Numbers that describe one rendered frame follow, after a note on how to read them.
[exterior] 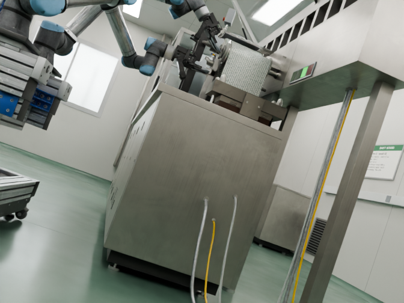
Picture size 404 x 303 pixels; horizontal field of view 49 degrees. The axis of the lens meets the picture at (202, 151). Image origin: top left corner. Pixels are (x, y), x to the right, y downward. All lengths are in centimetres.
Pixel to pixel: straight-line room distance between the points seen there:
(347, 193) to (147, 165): 88
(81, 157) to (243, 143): 593
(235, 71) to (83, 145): 568
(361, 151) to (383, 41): 42
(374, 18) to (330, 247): 87
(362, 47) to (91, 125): 652
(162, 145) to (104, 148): 583
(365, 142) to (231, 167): 65
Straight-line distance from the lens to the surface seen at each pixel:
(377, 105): 186
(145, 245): 210
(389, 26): 185
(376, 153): 592
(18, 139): 802
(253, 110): 221
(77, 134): 790
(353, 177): 180
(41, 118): 239
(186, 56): 236
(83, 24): 262
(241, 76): 245
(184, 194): 209
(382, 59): 181
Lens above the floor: 51
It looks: 4 degrees up
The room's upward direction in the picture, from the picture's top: 20 degrees clockwise
